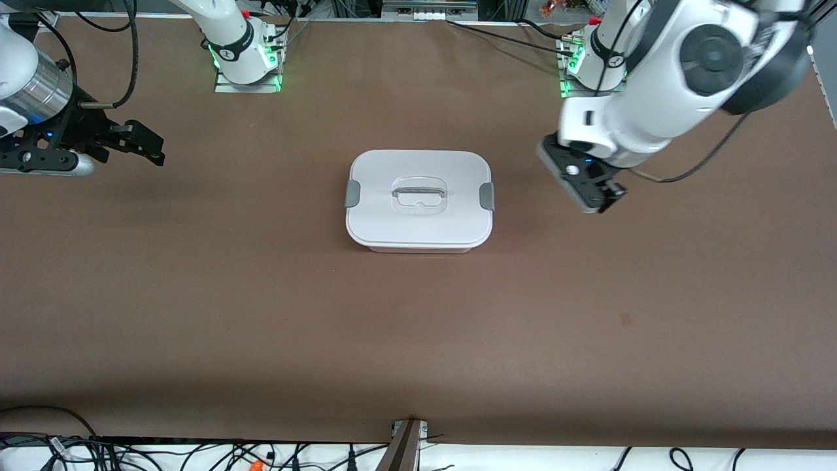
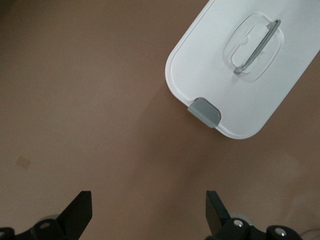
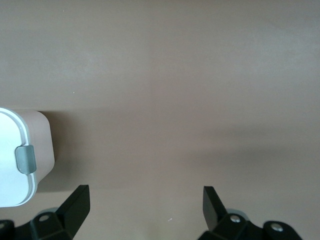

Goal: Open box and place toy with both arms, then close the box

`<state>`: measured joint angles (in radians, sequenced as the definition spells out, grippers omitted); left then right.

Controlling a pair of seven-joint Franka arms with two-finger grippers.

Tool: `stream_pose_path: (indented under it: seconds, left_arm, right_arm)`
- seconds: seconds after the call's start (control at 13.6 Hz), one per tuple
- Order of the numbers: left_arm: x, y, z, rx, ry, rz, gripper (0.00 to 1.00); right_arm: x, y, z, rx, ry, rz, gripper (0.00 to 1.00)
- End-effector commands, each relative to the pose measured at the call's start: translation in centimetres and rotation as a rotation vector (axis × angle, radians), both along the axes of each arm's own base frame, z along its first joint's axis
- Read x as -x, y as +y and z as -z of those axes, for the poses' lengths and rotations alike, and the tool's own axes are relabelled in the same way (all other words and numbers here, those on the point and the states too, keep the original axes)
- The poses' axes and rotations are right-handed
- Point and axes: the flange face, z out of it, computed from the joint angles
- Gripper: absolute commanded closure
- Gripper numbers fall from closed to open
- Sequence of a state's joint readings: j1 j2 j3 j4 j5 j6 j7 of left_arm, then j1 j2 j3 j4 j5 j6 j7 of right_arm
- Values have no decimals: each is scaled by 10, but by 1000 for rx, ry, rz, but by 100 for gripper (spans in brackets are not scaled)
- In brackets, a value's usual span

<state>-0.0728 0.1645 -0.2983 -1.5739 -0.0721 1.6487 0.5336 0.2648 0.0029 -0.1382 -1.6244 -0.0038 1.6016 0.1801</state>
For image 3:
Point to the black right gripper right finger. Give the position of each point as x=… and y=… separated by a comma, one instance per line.
x=215, y=212

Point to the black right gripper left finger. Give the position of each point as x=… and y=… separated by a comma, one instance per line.
x=72, y=212

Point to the white box lid grey clips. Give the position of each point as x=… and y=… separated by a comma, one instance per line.
x=10, y=162

